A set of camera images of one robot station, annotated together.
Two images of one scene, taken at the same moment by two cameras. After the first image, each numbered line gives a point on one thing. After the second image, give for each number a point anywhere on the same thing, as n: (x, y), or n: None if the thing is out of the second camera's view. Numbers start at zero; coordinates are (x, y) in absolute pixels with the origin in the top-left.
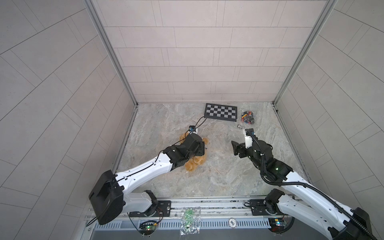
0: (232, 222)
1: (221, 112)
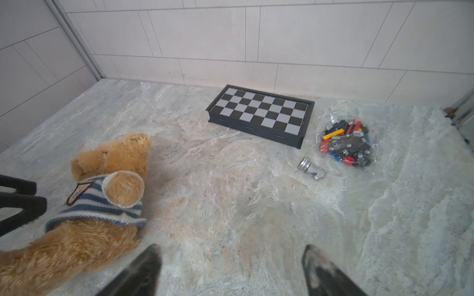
0: None
1: (281, 118)
